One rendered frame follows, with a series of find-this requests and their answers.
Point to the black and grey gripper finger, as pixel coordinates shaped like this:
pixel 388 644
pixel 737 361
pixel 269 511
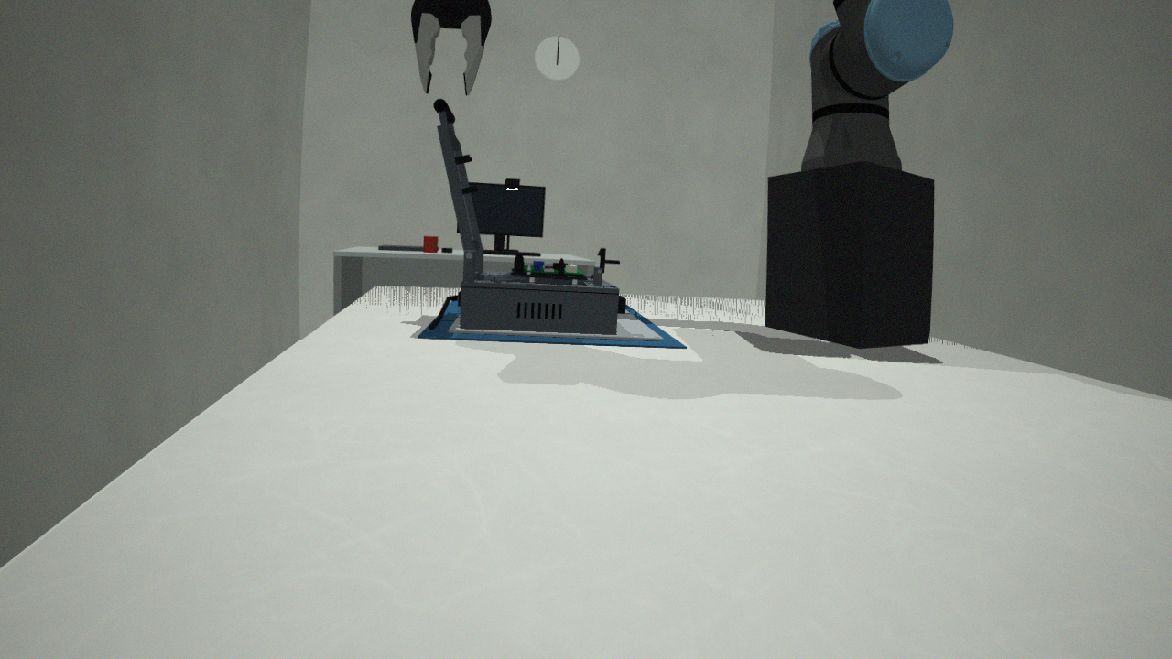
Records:
pixel 475 29
pixel 425 30

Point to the green circuit board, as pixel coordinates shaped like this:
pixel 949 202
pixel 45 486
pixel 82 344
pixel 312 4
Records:
pixel 540 268

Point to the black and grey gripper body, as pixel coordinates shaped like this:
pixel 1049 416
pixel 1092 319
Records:
pixel 451 13

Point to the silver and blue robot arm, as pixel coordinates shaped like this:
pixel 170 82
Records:
pixel 877 47

